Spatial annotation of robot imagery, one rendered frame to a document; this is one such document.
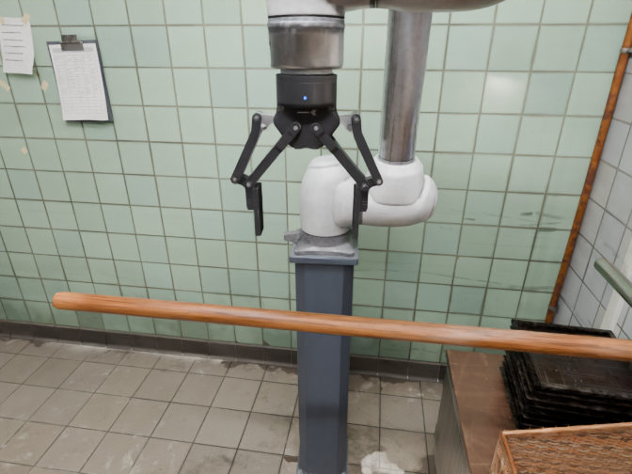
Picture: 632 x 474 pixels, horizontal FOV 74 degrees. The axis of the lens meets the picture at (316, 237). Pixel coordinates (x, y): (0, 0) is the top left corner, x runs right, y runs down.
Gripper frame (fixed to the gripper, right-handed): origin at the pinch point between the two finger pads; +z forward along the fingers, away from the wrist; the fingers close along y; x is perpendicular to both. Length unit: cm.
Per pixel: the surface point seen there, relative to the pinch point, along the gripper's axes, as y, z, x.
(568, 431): -59, 57, -17
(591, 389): -69, 55, -27
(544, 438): -55, 61, -18
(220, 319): 13.5, 15.5, 1.1
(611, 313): -100, 59, -68
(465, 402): -46, 76, -43
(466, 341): -23.1, 15.2, 5.6
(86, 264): 122, 81, -135
